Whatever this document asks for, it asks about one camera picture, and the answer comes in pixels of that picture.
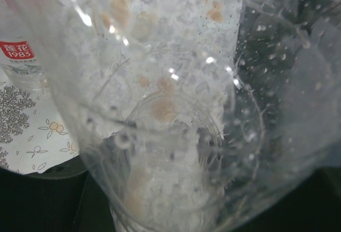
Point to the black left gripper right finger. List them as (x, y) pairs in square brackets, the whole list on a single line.
[(313, 206)]

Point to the clear Pocari Sweat bottle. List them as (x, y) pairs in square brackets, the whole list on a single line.
[(193, 115)]

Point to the clear red-label water bottle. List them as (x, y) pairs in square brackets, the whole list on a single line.
[(18, 61)]

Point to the floral patterned table mat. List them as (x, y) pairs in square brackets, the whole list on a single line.
[(33, 135)]

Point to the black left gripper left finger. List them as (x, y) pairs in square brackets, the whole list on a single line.
[(63, 198)]

